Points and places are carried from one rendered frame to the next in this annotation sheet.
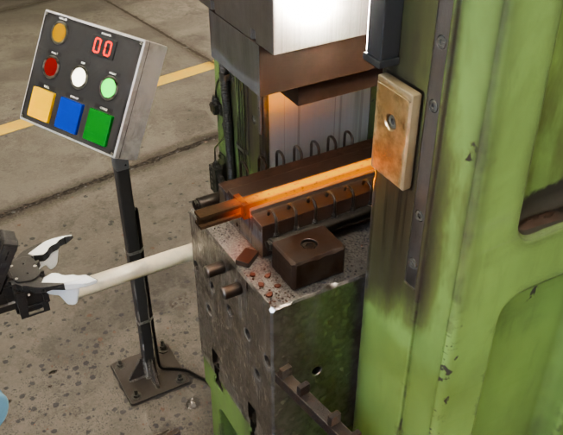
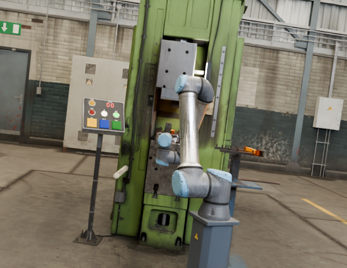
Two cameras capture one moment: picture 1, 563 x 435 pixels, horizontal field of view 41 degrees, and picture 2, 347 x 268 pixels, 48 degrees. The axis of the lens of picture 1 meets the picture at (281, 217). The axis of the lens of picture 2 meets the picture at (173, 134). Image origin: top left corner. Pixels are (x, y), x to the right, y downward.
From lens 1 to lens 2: 3.00 m
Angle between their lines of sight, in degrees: 62
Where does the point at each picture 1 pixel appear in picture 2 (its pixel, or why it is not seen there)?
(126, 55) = (118, 106)
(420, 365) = (215, 155)
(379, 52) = not seen: hidden behind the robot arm
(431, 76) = (216, 92)
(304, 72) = not seen: hidden behind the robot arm
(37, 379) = (56, 251)
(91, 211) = not seen: outside the picture
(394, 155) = (209, 108)
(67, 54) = (97, 108)
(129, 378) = (86, 240)
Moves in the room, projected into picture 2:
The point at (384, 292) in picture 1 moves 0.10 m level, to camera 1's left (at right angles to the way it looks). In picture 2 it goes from (204, 143) to (198, 143)
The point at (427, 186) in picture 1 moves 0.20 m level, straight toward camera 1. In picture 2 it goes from (216, 112) to (234, 115)
